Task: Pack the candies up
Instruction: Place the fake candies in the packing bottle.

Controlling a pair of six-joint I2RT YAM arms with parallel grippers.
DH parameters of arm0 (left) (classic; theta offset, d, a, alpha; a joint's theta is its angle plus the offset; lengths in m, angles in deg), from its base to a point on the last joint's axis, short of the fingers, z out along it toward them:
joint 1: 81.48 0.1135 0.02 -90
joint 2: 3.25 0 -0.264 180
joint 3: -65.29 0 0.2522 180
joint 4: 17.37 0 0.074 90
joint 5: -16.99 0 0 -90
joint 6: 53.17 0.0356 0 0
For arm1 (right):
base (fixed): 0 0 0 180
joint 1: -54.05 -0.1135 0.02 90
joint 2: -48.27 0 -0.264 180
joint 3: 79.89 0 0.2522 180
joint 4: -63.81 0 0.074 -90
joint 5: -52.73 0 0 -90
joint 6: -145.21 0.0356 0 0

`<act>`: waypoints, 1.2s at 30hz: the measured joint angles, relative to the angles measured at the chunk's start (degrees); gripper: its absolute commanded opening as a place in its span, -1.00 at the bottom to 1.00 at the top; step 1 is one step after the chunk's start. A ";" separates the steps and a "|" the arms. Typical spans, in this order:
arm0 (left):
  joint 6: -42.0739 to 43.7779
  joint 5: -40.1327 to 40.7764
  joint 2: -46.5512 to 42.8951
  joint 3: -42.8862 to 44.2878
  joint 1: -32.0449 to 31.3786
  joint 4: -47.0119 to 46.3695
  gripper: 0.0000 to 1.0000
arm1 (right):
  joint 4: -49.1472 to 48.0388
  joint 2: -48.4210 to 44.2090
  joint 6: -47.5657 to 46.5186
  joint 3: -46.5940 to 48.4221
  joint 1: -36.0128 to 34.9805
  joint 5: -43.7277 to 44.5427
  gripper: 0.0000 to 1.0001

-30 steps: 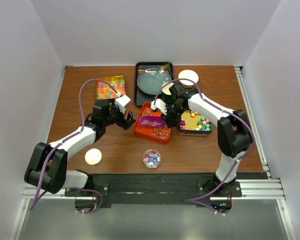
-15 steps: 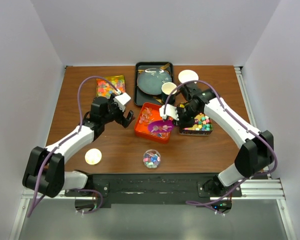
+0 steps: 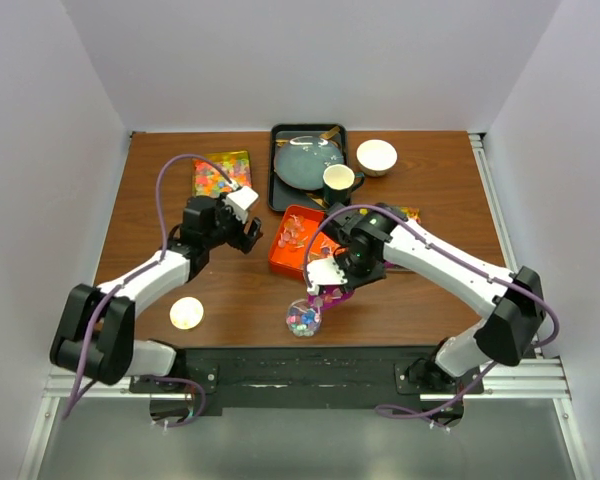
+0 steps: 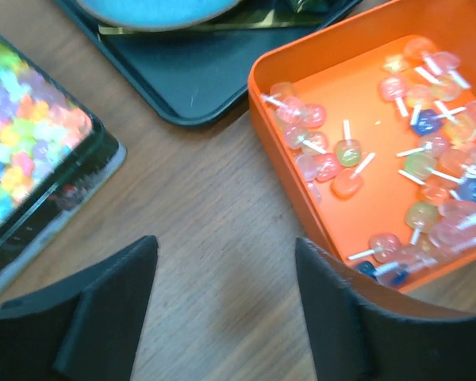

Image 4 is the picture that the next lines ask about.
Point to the orange plastic candy box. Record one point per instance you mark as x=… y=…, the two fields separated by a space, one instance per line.
x=340 y=68

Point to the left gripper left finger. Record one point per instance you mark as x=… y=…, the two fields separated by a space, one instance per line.
x=86 y=326

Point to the black serving tray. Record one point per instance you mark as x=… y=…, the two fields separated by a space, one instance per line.
x=190 y=78

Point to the dark green mug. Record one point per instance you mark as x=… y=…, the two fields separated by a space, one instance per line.
x=311 y=6

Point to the blue-grey ceramic plate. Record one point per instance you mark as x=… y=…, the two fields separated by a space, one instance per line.
x=156 y=15

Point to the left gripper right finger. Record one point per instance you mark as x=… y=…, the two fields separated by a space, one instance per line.
x=361 y=330

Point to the gummy candy tin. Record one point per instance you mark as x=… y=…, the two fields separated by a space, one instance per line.
x=54 y=156

